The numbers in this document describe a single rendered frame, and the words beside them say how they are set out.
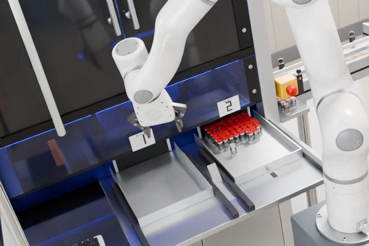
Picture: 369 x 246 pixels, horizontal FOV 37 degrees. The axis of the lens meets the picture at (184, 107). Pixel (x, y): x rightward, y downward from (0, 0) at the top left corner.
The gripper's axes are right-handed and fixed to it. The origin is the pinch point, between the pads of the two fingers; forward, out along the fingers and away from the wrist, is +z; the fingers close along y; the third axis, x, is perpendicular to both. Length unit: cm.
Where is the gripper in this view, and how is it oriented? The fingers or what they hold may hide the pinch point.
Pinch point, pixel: (163, 129)
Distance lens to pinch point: 158.3
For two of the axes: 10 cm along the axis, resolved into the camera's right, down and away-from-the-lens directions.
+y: 9.6, -2.1, -1.6
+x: -0.4, -7.2, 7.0
